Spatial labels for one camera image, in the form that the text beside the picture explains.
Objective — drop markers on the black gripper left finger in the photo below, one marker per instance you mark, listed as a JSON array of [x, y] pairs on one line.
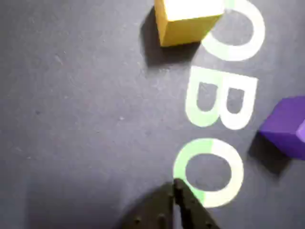
[[152, 212]]

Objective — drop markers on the dark mat with printed letters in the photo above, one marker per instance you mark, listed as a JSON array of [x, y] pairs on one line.
[[83, 107]]

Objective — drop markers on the purple wooden cube block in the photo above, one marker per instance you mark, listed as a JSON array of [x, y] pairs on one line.
[[281, 124]]

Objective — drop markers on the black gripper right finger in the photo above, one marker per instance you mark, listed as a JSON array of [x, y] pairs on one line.
[[190, 212]]

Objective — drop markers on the yellow wooden cube block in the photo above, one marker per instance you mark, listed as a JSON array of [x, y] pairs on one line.
[[183, 26]]

